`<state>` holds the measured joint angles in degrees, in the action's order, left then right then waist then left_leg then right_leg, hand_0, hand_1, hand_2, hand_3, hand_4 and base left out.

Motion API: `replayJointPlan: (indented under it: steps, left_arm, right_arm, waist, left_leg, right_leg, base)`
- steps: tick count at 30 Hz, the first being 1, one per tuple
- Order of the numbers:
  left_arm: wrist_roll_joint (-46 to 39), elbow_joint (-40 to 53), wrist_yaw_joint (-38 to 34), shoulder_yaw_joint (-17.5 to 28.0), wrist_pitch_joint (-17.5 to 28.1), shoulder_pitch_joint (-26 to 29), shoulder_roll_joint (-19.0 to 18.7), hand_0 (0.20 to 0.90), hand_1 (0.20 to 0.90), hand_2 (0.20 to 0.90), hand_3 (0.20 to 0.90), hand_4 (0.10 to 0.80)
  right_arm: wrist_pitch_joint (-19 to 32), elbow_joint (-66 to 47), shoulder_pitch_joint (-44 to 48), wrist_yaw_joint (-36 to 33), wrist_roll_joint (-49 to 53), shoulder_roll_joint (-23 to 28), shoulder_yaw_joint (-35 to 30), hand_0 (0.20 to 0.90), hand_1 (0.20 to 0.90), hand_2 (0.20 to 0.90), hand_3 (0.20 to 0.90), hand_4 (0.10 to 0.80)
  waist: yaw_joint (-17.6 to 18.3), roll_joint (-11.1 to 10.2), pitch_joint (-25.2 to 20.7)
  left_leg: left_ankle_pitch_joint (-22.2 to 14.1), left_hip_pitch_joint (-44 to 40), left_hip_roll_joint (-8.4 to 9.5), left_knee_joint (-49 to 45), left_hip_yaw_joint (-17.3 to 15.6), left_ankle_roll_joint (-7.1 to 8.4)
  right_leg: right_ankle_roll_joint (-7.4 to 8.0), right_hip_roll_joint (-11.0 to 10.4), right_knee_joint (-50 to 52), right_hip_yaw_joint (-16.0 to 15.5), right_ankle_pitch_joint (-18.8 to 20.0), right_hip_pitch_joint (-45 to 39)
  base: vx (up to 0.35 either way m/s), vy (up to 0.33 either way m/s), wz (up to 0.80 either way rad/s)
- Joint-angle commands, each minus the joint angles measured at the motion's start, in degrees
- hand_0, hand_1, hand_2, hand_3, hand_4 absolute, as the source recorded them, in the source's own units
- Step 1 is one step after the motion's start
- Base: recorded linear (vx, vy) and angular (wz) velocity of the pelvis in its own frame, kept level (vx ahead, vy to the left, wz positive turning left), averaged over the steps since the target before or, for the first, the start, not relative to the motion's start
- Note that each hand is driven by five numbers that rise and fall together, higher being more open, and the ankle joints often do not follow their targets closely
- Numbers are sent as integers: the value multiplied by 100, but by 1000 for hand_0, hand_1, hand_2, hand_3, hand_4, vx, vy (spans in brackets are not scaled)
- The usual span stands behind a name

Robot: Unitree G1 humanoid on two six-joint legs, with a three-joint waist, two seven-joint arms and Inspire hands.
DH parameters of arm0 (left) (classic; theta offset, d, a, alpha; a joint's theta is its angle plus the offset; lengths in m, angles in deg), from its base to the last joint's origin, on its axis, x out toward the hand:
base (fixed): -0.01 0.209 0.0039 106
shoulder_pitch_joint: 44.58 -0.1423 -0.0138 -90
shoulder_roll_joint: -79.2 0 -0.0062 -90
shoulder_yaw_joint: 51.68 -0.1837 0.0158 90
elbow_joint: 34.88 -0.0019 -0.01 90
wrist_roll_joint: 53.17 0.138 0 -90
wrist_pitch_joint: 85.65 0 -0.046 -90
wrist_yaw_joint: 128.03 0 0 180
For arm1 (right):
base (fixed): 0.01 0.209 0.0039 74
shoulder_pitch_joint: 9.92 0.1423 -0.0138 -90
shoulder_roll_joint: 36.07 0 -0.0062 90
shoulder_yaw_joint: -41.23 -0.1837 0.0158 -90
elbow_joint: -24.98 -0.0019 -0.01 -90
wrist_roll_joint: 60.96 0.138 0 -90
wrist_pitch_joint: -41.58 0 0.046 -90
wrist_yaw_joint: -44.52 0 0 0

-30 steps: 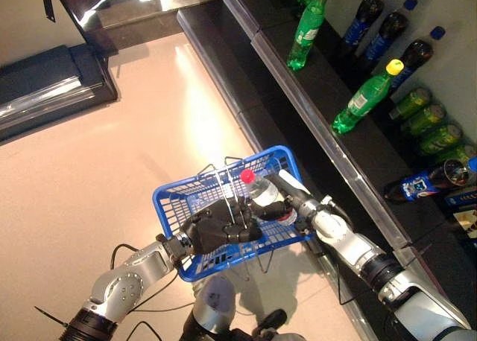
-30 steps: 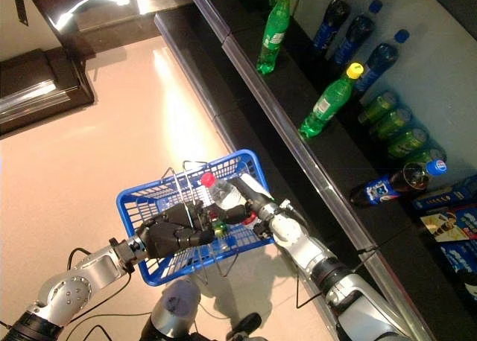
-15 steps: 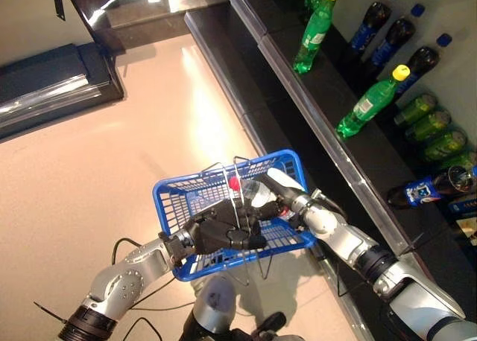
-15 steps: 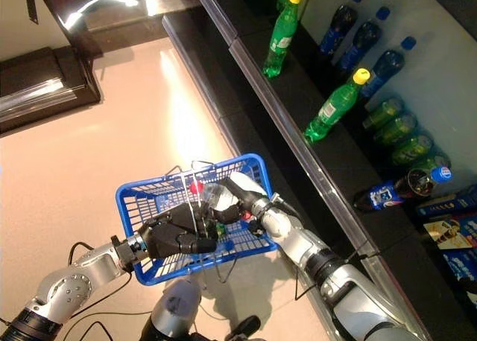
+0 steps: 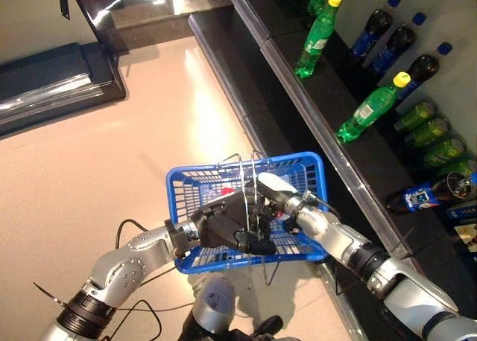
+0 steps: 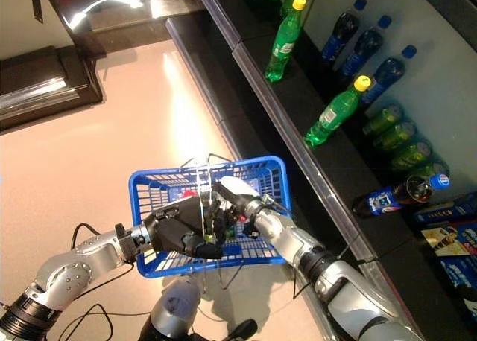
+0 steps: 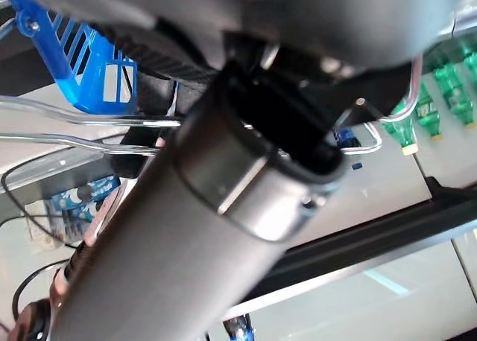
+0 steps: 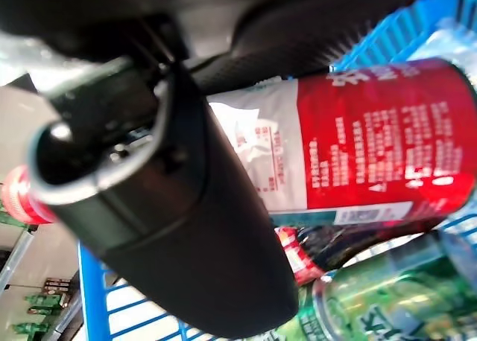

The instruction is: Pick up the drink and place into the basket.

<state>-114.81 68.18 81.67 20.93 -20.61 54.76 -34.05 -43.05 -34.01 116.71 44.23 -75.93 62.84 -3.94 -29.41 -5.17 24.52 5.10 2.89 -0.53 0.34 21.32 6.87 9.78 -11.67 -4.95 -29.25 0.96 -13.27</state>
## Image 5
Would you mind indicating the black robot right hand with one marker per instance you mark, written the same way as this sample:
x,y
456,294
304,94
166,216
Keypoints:
x,y
277,201

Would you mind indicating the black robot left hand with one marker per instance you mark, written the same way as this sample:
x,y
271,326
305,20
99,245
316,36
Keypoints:
x,y
227,222

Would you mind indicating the clear water bottle red cap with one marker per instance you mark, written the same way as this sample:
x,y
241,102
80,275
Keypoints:
x,y
227,190

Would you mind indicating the blue plastic shopping basket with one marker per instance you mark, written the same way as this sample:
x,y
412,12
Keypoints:
x,y
315,177

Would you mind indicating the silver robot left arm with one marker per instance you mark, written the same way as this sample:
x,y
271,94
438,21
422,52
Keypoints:
x,y
126,266

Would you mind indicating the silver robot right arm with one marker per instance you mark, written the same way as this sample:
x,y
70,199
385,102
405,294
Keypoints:
x,y
335,233

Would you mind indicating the silver robot left leg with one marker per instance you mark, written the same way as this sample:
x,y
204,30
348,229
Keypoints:
x,y
214,303

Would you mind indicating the silver robot leg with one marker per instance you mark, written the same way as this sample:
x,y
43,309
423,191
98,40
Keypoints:
x,y
214,303
270,326

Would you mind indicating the silver robot right leg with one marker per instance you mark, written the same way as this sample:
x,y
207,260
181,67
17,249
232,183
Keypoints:
x,y
270,326

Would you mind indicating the dark cola bottle blue label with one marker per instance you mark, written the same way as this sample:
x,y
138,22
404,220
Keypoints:
x,y
395,47
421,197
421,67
367,35

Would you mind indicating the narrow blue snack box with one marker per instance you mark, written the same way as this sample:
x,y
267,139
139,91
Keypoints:
x,y
464,212

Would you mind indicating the black low display platform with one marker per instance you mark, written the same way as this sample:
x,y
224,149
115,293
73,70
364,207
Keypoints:
x,y
56,69

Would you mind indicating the black shelf board clear rail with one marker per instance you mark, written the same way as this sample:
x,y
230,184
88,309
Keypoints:
x,y
335,95
261,6
447,266

